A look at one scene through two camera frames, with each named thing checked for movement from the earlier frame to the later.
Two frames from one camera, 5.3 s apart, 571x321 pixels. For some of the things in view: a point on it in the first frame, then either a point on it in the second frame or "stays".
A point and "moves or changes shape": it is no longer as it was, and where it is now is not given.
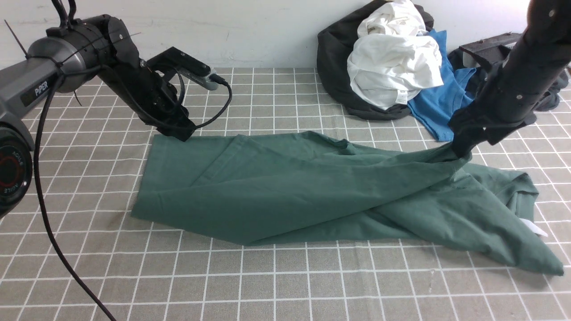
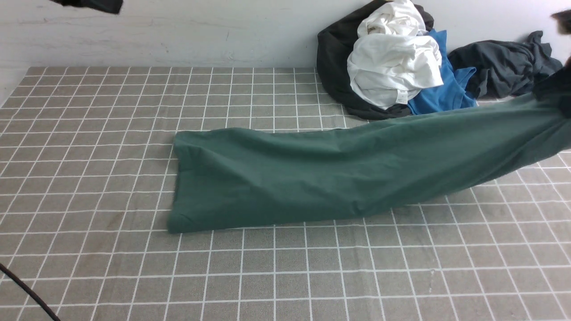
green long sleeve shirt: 335,189 moves or changes shape
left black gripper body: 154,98 -> 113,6
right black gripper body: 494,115 -> 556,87
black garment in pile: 336,41 stays
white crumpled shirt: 392,57 stays
